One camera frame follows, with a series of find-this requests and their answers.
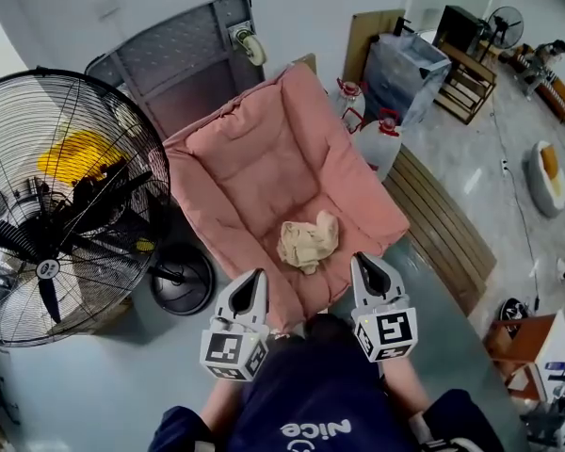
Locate black and wood shelf frame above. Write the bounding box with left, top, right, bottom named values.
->
left=433, top=4, right=499, bottom=126

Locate orange cardboard box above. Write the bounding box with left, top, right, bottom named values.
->
left=485, top=313, right=557, bottom=369

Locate white box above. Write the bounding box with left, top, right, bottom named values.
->
left=506, top=308, right=565, bottom=402

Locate black floor cable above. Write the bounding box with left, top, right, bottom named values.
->
left=491, top=108, right=543, bottom=311

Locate orange brown sofa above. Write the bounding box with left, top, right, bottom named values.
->
left=507, top=43, right=565, bottom=122

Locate grey platform trolley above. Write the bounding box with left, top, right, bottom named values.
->
left=84, top=0, right=268, bottom=141

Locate large black floor fan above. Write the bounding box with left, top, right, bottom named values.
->
left=0, top=65, right=173, bottom=348

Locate person's right forearm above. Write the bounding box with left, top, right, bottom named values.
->
left=379, top=356, right=433, bottom=417

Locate person's navy shirt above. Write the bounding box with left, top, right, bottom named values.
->
left=148, top=313, right=506, bottom=452

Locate black bag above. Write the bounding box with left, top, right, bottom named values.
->
left=498, top=297, right=531, bottom=339

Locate person's left forearm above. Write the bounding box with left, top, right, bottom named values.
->
left=199, top=378, right=247, bottom=438

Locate wooden slatted panel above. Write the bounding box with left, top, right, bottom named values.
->
left=381, top=143, right=498, bottom=318

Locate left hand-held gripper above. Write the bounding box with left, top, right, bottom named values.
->
left=200, top=267, right=270, bottom=382

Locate beige cloth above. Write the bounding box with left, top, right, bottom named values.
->
left=276, top=209, right=340, bottom=276

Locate small black standing fan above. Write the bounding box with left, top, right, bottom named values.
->
left=478, top=5, right=525, bottom=64

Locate plastic-wrapped drawer cabinet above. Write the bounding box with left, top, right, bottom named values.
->
left=361, top=32, right=453, bottom=130

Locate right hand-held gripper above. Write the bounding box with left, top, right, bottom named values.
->
left=349, top=251, right=418, bottom=363

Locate black round stand base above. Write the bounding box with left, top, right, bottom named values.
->
left=148, top=241, right=217, bottom=317

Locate white trolley caster wheel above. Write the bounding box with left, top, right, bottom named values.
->
left=228, top=21, right=268, bottom=68

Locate grey pouf chair orange cushion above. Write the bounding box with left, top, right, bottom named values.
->
left=527, top=139, right=565, bottom=219

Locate brown cardboard sheet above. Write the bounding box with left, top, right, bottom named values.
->
left=342, top=8, right=407, bottom=84

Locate pink cushioned seat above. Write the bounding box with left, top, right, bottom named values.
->
left=161, top=60, right=412, bottom=334

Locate clear water jug red handle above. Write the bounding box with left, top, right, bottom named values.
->
left=335, top=77, right=369, bottom=135
left=357, top=107, right=403, bottom=184

